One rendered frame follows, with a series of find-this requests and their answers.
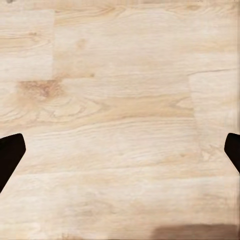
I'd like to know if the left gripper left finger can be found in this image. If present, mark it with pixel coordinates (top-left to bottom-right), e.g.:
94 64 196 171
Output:
0 133 26 193

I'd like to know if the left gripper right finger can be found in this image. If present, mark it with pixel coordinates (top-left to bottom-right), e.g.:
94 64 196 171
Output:
224 133 240 173

